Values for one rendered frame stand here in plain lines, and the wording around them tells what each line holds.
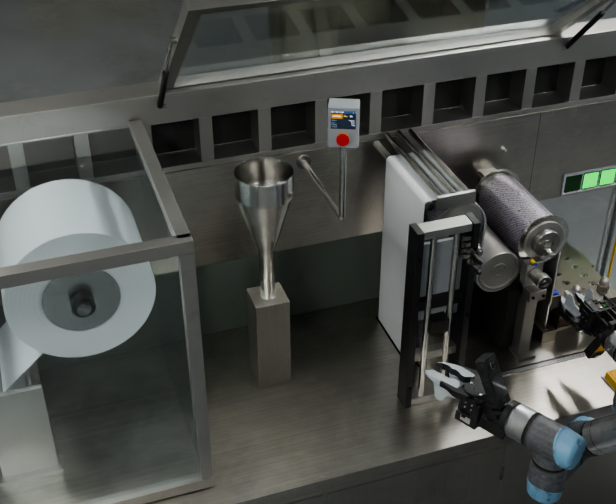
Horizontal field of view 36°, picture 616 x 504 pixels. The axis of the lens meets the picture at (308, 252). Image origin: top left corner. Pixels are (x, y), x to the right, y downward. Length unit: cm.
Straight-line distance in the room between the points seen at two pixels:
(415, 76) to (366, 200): 37
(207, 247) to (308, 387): 46
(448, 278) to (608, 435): 55
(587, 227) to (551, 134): 223
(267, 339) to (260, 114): 57
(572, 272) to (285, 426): 96
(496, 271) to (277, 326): 59
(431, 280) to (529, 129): 68
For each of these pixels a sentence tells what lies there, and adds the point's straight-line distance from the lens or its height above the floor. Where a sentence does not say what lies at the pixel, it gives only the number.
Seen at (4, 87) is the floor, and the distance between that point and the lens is 662.
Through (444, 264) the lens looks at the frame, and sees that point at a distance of 229.
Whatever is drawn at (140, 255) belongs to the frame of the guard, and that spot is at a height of 159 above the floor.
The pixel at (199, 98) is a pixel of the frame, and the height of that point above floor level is 163.
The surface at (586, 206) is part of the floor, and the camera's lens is 519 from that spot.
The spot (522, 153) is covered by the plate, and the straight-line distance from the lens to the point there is 280.
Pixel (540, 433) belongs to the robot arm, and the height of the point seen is 124.
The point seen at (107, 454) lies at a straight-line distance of 218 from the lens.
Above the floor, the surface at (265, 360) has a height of 99.
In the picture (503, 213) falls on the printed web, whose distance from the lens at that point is 258.
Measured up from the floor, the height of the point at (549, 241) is 126.
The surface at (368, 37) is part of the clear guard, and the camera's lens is 232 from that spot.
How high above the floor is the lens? 262
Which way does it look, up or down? 34 degrees down
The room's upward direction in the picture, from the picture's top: straight up
